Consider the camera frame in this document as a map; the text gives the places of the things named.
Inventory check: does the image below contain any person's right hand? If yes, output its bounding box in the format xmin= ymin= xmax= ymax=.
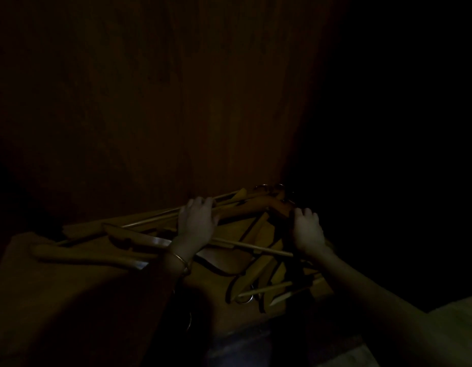
xmin=289 ymin=207 xmax=328 ymax=256

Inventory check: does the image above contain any person's left hand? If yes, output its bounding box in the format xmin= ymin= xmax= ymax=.
xmin=171 ymin=196 xmax=221 ymax=260

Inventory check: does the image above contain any pile of wooden hangers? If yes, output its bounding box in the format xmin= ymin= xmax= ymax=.
xmin=31 ymin=183 xmax=325 ymax=314

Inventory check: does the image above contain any brown wooden wardrobe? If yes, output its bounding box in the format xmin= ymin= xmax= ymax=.
xmin=0 ymin=0 xmax=347 ymax=363

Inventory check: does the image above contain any person's left forearm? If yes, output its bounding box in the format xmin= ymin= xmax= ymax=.
xmin=136 ymin=244 xmax=193 ymax=367

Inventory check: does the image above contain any person's right forearm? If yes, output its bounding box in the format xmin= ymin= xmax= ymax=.
xmin=316 ymin=248 xmax=472 ymax=367

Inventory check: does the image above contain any gold bracelet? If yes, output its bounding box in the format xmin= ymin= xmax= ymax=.
xmin=165 ymin=251 xmax=193 ymax=276

